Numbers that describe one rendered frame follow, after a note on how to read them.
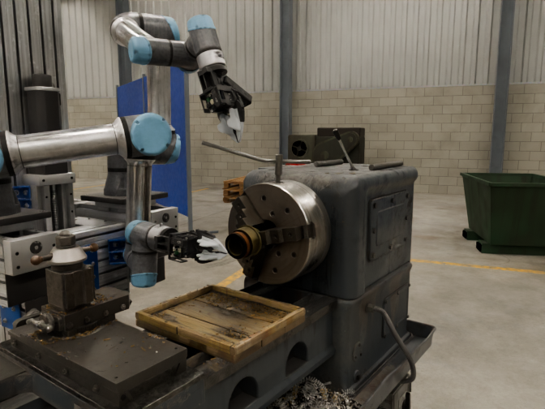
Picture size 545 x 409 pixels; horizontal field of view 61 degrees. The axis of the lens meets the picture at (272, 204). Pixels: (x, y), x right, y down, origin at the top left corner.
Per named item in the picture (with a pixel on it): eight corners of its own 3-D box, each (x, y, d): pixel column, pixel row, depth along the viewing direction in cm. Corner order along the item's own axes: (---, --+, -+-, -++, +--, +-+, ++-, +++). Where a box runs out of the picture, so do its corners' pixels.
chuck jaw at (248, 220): (262, 229, 145) (242, 198, 148) (271, 220, 142) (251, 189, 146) (238, 234, 136) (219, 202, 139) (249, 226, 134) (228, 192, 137)
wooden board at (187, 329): (212, 294, 150) (211, 282, 149) (305, 321, 129) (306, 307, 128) (135, 325, 126) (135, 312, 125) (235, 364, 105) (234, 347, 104)
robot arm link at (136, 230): (143, 244, 143) (144, 217, 142) (167, 251, 137) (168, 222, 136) (122, 247, 137) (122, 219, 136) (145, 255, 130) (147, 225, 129)
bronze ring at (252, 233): (241, 220, 137) (221, 228, 130) (267, 224, 132) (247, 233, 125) (242, 249, 140) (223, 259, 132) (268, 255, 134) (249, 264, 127)
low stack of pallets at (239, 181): (244, 195, 1042) (244, 175, 1035) (281, 196, 1015) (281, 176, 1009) (221, 202, 925) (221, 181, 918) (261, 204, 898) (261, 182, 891)
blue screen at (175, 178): (102, 200, 959) (96, 83, 923) (141, 197, 999) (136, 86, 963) (162, 238, 607) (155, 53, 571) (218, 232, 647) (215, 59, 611)
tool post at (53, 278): (79, 296, 104) (77, 254, 103) (99, 303, 100) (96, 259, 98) (47, 307, 98) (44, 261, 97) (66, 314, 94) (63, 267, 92)
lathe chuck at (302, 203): (242, 264, 160) (247, 174, 154) (321, 289, 142) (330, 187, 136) (225, 270, 153) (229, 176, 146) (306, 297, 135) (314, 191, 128)
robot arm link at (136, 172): (119, 114, 146) (115, 264, 152) (124, 113, 136) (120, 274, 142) (156, 117, 151) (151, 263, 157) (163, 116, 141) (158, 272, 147)
